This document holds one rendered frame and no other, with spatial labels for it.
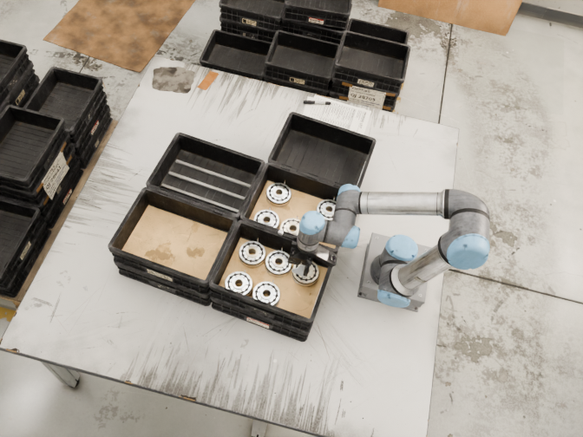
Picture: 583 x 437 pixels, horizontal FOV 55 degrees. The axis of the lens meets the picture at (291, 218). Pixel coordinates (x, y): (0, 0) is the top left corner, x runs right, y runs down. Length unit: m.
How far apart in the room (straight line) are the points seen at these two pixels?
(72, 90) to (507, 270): 2.67
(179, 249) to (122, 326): 0.36
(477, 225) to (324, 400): 0.88
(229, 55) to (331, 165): 1.45
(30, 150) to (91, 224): 0.71
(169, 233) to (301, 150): 0.69
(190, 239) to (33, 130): 1.22
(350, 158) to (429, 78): 1.80
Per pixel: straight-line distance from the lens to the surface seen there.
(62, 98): 3.40
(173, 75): 2.95
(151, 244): 2.23
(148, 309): 2.26
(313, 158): 2.47
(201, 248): 2.21
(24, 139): 3.11
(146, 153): 2.65
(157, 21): 4.36
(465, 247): 1.67
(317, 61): 3.54
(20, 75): 3.42
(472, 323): 3.22
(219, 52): 3.71
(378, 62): 3.45
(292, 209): 2.30
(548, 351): 3.34
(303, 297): 2.13
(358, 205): 1.82
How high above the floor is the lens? 2.78
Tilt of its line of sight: 59 degrees down
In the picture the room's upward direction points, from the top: 10 degrees clockwise
